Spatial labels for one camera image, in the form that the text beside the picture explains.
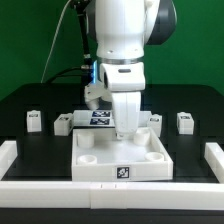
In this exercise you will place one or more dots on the white square table top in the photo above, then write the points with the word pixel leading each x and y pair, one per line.
pixel 98 156

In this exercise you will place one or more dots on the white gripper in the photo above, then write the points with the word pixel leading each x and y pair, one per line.
pixel 122 85

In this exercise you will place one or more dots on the white marker base plate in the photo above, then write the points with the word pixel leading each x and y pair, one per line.
pixel 104 118

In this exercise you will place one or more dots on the white U-shaped fence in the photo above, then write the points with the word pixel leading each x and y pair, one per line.
pixel 67 194

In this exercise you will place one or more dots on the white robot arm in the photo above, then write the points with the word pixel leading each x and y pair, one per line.
pixel 122 28

